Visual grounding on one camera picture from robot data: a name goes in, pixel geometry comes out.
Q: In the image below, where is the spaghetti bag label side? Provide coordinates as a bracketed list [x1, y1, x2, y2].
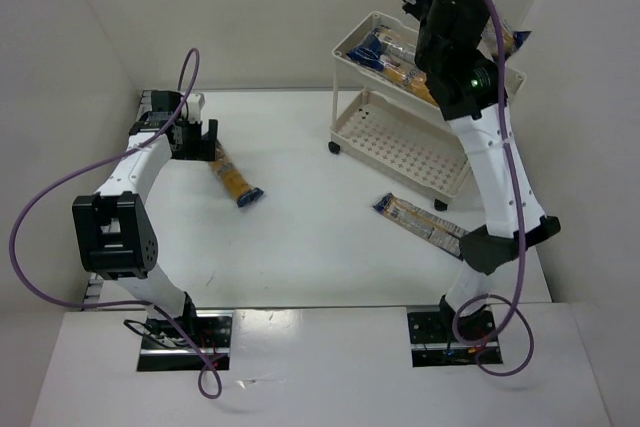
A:
[371, 26, 416, 64]
[372, 192, 468, 260]
[481, 19, 531, 59]

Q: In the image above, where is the spaghetti bag blue yellow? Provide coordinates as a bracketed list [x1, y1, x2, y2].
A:
[209, 141, 264, 208]
[347, 43, 437, 105]

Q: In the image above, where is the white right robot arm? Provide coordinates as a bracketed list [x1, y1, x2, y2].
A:
[403, 0, 560, 319]

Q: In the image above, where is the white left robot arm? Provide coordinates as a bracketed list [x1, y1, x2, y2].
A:
[72, 90, 217, 345]

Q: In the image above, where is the cream two-tier rolling cart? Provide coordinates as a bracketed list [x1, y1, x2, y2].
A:
[327, 10, 529, 212]

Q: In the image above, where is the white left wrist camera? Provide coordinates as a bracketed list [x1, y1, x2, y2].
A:
[181, 93, 205, 123]

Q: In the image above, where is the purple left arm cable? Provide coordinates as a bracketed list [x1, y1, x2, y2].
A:
[9, 46, 224, 399]

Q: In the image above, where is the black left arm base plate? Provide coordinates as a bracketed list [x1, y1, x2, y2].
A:
[124, 310, 233, 372]

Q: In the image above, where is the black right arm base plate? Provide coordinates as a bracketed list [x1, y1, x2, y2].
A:
[407, 306, 503, 368]

